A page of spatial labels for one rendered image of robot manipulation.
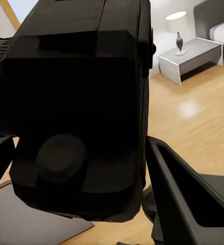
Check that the camera tripod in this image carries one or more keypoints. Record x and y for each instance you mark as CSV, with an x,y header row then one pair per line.
x,y
150,209

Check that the digital camera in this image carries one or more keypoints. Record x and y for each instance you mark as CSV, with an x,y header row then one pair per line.
x,y
74,88

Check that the table lamp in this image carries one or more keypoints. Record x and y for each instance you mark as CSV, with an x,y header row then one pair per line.
x,y
175,23

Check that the desk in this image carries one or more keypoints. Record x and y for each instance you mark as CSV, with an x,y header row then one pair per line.
x,y
24,225

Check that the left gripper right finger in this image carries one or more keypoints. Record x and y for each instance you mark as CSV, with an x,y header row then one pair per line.
x,y
190,210

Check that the nightstand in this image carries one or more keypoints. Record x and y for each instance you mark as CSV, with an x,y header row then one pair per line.
x,y
198,51

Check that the bed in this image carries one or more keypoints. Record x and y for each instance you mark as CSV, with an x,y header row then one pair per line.
x,y
209,20

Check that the fixed window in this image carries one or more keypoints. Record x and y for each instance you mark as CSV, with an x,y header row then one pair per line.
x,y
17,10

